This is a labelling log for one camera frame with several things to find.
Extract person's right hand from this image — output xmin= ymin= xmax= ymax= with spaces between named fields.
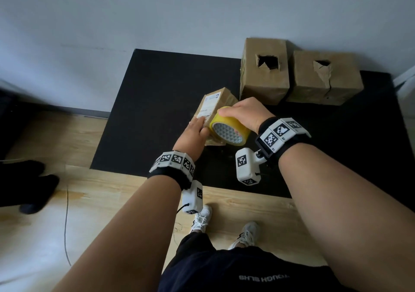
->
xmin=217 ymin=97 xmax=276 ymax=135

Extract person's left hand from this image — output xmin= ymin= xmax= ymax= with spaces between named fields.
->
xmin=172 ymin=116 xmax=211 ymax=163

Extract yellow tape roll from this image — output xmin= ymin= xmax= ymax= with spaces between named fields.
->
xmin=209 ymin=106 xmax=252 ymax=147

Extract small cardboard box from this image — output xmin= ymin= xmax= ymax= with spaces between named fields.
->
xmin=194 ymin=87 xmax=240 ymax=146

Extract tall cardboard box square hole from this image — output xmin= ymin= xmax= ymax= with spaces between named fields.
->
xmin=239 ymin=37 xmax=291 ymax=106

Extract wide cardboard box torn flap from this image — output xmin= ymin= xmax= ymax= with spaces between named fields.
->
xmin=286 ymin=50 xmax=365 ymax=106

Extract person's right forearm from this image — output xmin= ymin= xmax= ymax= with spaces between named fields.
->
xmin=278 ymin=142 xmax=415 ymax=292

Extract person's left forearm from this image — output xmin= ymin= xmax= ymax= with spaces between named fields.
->
xmin=51 ymin=175 xmax=182 ymax=292

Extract black marker wristband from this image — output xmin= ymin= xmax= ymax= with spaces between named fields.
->
xmin=255 ymin=116 xmax=313 ymax=164
xmin=147 ymin=151 xmax=196 ymax=191

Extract white left sneaker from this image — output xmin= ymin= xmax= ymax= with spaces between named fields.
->
xmin=190 ymin=204 xmax=213 ymax=234

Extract white sneaker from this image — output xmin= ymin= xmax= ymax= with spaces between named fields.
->
xmin=190 ymin=204 xmax=213 ymax=234
xmin=227 ymin=221 xmax=260 ymax=251

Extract thin black thread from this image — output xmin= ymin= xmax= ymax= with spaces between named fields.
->
xmin=172 ymin=222 xmax=184 ymax=244

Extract white right sneaker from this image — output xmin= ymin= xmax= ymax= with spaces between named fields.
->
xmin=227 ymin=221 xmax=260 ymax=251

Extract black shorts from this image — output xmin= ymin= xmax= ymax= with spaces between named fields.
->
xmin=158 ymin=231 xmax=357 ymax=292

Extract black bag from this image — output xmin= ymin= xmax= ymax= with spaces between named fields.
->
xmin=0 ymin=160 xmax=61 ymax=215

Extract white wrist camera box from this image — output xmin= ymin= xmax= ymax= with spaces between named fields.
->
xmin=181 ymin=180 xmax=204 ymax=215
xmin=235 ymin=147 xmax=268 ymax=186

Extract thin grey floor cable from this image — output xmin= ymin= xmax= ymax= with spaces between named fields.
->
xmin=63 ymin=184 xmax=73 ymax=266

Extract white metal shelf frame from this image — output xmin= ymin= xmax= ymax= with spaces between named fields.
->
xmin=392 ymin=65 xmax=415 ymax=117

